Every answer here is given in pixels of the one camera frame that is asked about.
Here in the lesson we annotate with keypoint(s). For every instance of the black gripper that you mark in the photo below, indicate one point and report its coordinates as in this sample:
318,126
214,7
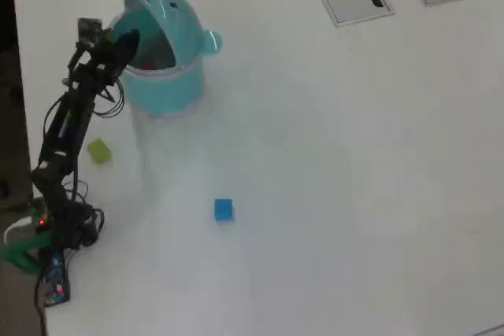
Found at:
104,56

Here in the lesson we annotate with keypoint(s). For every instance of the red cube block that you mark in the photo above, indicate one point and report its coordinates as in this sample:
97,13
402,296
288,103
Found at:
149,65

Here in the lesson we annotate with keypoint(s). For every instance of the green cube block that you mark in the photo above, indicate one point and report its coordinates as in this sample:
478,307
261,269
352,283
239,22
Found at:
99,152

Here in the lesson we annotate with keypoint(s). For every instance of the blue cube block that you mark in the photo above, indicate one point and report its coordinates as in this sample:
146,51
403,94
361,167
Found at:
223,210

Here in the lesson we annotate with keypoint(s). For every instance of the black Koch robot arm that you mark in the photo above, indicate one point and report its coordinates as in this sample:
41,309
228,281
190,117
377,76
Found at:
67,123

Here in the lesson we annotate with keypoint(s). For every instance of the teal whale-shaped bin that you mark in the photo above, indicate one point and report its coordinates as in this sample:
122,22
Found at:
169,88

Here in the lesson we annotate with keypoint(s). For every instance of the green plastic table clamp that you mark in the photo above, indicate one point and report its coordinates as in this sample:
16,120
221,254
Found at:
19,253

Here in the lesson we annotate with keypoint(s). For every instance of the blue controller circuit board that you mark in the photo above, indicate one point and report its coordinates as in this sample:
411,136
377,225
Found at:
57,281

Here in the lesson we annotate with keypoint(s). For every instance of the small wrist camera board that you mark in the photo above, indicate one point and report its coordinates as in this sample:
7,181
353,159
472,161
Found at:
90,30

